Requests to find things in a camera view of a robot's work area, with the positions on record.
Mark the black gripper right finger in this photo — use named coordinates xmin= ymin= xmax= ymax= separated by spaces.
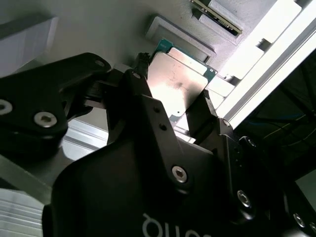
xmin=186 ymin=89 xmax=316 ymax=237

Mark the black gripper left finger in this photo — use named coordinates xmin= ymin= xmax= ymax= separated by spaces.
xmin=0 ymin=51 xmax=195 ymax=198

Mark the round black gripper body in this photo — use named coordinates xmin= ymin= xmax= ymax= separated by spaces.
xmin=41 ymin=140 xmax=295 ymax=237

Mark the silver-topped CPU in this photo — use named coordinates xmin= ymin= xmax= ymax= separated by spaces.
xmin=146 ymin=38 xmax=218 ymax=124

